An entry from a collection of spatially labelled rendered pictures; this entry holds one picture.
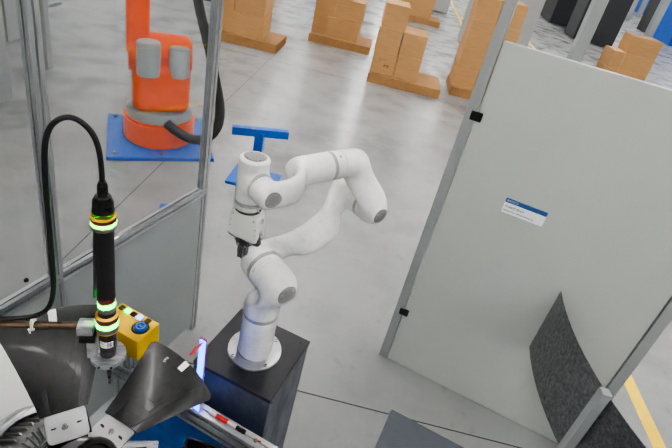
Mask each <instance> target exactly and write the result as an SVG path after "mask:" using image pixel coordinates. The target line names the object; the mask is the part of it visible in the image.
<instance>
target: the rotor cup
mask: <svg viewBox="0 0 672 448"><path fill-rule="evenodd" d="M80 438H87V439H86V440H78V439H80ZM41 448H117V447H116V445H115V444H114V443H113V442H112V441H111V440H109V439H108V438H106V437H102V436H86V435H84V436H81V437H78V438H75V439H72V440H69V441H65V442H62V443H59V444H56V445H49V444H48V442H45V443H44V445H43V446H42V447H41Z"/></svg>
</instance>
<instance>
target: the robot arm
mask: <svg viewBox="0 0 672 448"><path fill-rule="evenodd" d="M270 163H271V159H270V157H269V156H268V155H266V154H264V153H262V152H259V151H245V152H243V153H241V154H240V156H239V163H238V172H237V180H236V189H235V197H234V205H233V207H232V210H231V213H230V217H229V222H228V233H229V234H230V235H232V236H233V237H234V239H235V240H236V244H237V245H238V246H237V257H240V258H241V267H242V270H243V272H244V273H245V275H246V276H247V277H248V278H249V280H250V281H251V282H252V283H253V285H254V286H255V287H256V289H255V290H253V291H251V292H250V293H249V294H248V295H247V297H246V299H245V303H244V309H243V316H242V322H241V329H240V332H238V333H236V334H235V335H234V336H233V337H232V338H231V339H230V341H229V344H228V355H229V358H230V360H231V361H232V362H233V363H234V364H235V365H236V366H237V367H239V368H241V369H243V370H246V371H252V372H259V371H264V370H267V369H269V368H271V367H273V366H274V365H275V364H276V363H277V362H278V360H279V358H280V355H281V345H280V342H279V341H278V339H277V338H276V337H275V336H274V335H275V330H276V325H277V320H278V315H279V310H280V306H281V305H284V304H286V303H288V302H290V301H291V300H293V299H294V298H295V296H296V294H297V291H298V282H297V279H296V276H295V275H294V273H293V272H292V271H291V269H290V268H289V267H288V266H287V265H286V264H285V262H284V261H283V260H282V259H283V258H285V257H288V256H291V255H308V254H311V253H313V252H315V251H317V250H319V249H320V248H322V247H323V246H324V245H326V244H327V243H328V242H329V241H331V240H332V239H333V238H334V237H335V236H336V235H337V234H338V232H339V229H340V218H341V213H342V212H343V210H345V209H347V208H348V209H350V210H351V211H352V212H353V213H354V214H355V215H357V216H358V217H359V218H360V219H361V220H363V221H365V222H366V223H370V224H376V223H379V222H381V221H382V220H383V219H384V218H385V216H386V214H387V210H388V205H387V199H386V196H385V193H384V191H383V189H382V187H381V186H380V184H379V182H378V181H377V179H376V177H375V175H374V173H373V170H372V168H371V164H370V160H369V158H368V156H367V154H366V153H365V152H364V151H363V150H361V149H358V148H346V149H339V150H333V151H326V152H320V153H314V154H308V155H302V156H297V157H294V158H292V159H290V160H289V161H288V162H287V164H286V167H285V171H286V175H287V178H288V179H286V180H283V181H274V180H272V179H271V177H270V172H269V170H270ZM332 180H334V181H333V182H332V183H331V184H330V186H329V188H328V191H327V195H326V198H325V201H324V204H323V205H322V207H321V208H320V210H319V211H318V212H317V213H316V214H315V215H314V216H312V217H311V218H310V219H309V220H307V221H306V222H305V223H303V224H302V225H301V226H299V227H298V228H296V229H294V230H292V231H290V232H288V233H285V234H282V235H279V236H275V237H272V238H268V239H264V240H261V239H260V238H263V237H264V231H265V213H264V210H263V209H275V208H280V207H284V206H288V205H291V204H293V203H295V202H297V201H298V200H299V199H300V198H301V196H302V194H303V192H304V189H305V186H306V185H310V184H316V183H321V182H327V181H332ZM262 208H263V209H262Z"/></svg>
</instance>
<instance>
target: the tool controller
mask: <svg viewBox="0 0 672 448"><path fill-rule="evenodd" d="M374 448H464V447H462V446H460V445H458V444H456V443H454V442H452V441H450V440H448V439H447V438H445V437H443V436H441V435H439V434H437V433H435V432H433V431H432V430H430V429H428V428H426V427H424V426H422V425H420V424H418V423H417V422H415V421H413V420H411V419H409V418H407V417H405V416H403V415H402V414H400V413H398V412H396V411H394V410H391V411H390V413H389V415H388V417H387V419H386V422H385V424H384V426H383V429H382V431H381V433H380V436H379V438H378V440H377V443H376V445H375V447H374Z"/></svg>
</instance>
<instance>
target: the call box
mask: <svg viewBox="0 0 672 448"><path fill-rule="evenodd" d="M121 305H124V306H126V309H127V308H129V309H131V310H132V311H131V312H133V311H135V312H137V311H136V310H134V309H132V308H130V307H128V306H127V305H125V304H121ZM121 305H119V306H118V307H117V308H116V309H118V311H119V330H118V331H117V341H119V342H121V343H122V344H124V346H125V347H126V355H128V356H129V357H131V358H133V359H134V360H136V361H138V360H139V359H140V358H141V357H142V356H143V354H144V352H145V351H146V349H147V348H148V346H149V344H150V343H151V342H155V341H156V342H159V323H157V322H155V321H153V320H152V319H151V320H152V321H151V322H150V323H149V324H147V323H146V322H145V323H146V324H147V329H146V330H145V331H144V332H136V331H135V330H134V325H135V323H137V322H139V321H142V322H144V320H146V319H147V318H148V317H146V316H144V315H143V314H141V313H139V312H137V313H138V314H137V315H139V314H140V315H142V316H143V318H142V319H141V320H138V319H136V318H135V317H136V316H137V315H136V316H135V317H132V316H131V315H130V313H131V312H130V313H129V314H127V313H125V312H124V310H126V309H124V310H123V311H122V310H120V309H119V307H120V306H121Z"/></svg>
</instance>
